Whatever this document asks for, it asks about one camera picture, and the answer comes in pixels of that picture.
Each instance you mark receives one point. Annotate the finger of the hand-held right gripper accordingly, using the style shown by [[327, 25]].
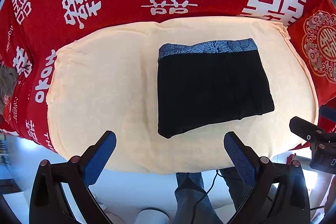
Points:
[[329, 113], [302, 126]]

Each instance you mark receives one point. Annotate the grey cloth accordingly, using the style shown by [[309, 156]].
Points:
[[6, 79]]

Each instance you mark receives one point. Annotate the white round object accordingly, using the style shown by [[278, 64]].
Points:
[[155, 217]]

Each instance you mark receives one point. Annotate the black pants with patterned waistband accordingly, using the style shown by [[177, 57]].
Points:
[[210, 87]]

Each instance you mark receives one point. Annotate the person's right leg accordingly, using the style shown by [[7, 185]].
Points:
[[236, 187]]

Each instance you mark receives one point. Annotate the red ornamented pillow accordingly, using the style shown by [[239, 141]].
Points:
[[323, 50]]

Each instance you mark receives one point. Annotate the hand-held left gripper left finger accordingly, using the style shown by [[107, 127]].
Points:
[[101, 158]]

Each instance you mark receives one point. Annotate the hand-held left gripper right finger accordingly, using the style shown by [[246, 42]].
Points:
[[240, 158]]

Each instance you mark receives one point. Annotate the cream towel mat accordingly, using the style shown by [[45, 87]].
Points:
[[105, 95]]

